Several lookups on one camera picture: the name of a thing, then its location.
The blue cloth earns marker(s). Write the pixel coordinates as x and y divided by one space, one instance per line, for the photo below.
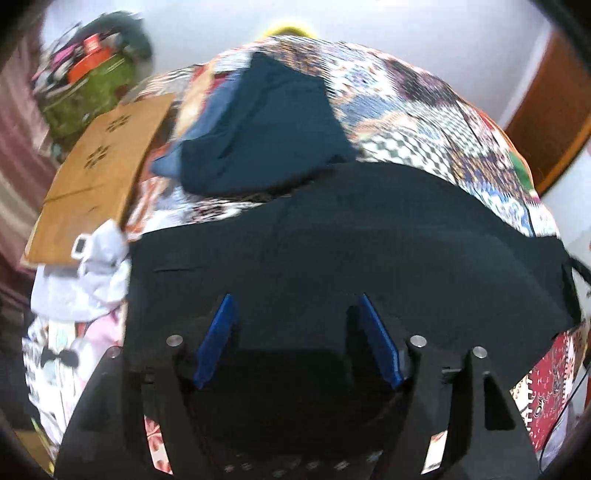
203 127

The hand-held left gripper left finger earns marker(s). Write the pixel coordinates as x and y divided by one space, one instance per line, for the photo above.
217 341

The patchwork printed blanket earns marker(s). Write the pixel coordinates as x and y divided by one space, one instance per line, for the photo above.
415 106

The pile of mixed clothes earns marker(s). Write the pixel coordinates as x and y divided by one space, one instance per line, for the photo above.
55 69

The orange box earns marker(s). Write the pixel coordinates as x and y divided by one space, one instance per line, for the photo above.
92 63

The green fabric bag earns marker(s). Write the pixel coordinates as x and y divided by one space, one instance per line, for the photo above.
92 104

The black pants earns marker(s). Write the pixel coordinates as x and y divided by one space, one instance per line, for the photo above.
323 254

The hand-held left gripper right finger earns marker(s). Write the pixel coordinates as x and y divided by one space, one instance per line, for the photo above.
378 341

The wooden lap desk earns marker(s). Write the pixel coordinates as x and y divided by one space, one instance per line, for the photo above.
101 175

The small red box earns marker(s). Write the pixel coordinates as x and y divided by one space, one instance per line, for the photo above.
93 45

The yellow foam tube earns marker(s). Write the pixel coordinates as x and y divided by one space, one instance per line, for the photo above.
291 30

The white cloth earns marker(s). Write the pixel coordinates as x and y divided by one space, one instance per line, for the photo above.
78 290

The wooden door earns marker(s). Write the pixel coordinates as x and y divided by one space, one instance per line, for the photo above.
554 115

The dark teal folded pants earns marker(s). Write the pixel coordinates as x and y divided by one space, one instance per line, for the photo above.
277 129

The pink striped curtain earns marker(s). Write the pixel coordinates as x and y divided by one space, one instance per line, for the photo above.
18 138

